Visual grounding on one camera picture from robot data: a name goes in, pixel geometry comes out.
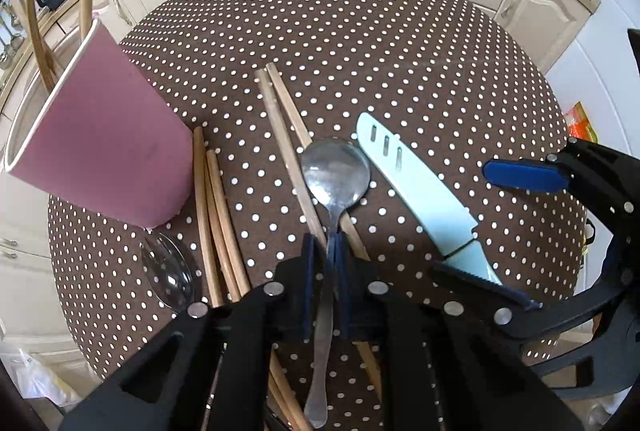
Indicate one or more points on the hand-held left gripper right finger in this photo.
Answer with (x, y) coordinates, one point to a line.
(342, 281)

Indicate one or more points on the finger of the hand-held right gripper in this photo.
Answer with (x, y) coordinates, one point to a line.
(525, 175)
(480, 291)

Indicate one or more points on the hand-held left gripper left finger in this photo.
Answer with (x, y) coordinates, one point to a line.
(307, 281)

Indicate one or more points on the light blue knife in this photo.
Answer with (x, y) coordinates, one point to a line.
(425, 191)

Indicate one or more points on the metal spoon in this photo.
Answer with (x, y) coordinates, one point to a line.
(335, 176)
(167, 273)

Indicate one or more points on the bunch of wooden chopsticks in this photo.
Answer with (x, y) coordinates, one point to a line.
(204, 211)

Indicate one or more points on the pink cup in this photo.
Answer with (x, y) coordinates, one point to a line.
(110, 146)

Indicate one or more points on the orange package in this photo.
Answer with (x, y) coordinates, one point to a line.
(582, 123)

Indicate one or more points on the brown polka dot tablecloth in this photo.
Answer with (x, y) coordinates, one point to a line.
(375, 36)

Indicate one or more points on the white plastic bag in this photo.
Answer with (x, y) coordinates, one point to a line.
(40, 381)

